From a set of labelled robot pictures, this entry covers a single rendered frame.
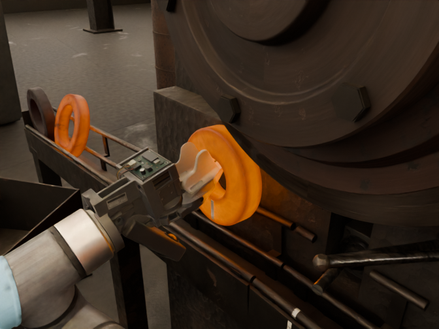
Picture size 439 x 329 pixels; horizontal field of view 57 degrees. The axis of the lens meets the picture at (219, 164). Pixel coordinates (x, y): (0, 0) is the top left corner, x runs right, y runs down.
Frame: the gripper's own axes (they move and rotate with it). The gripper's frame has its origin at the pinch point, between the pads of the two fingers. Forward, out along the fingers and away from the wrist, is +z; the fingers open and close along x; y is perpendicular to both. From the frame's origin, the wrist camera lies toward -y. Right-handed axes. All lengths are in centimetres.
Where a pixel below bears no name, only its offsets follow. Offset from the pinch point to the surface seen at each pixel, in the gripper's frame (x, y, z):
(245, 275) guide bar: -11.0, -10.4, -7.2
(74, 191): 26.1, -7.1, -16.6
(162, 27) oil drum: 234, -51, 128
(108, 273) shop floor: 81, -81, -12
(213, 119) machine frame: 7.8, 2.5, 6.0
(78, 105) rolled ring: 65, -8, 1
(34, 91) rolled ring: 86, -6, -4
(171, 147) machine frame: 21.7, -7.2, 3.4
